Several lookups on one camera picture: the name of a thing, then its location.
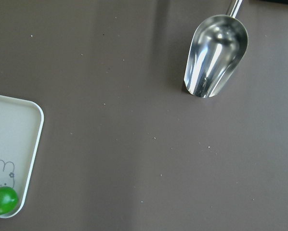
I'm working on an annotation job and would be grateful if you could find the green lime fruit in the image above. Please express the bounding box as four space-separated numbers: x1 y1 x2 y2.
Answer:
0 186 18 215

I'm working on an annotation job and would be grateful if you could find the cream rabbit print tray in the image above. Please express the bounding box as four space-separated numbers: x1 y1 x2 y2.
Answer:
0 95 44 218

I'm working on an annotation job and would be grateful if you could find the steel metal scoop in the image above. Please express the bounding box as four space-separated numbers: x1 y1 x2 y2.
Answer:
183 0 249 98

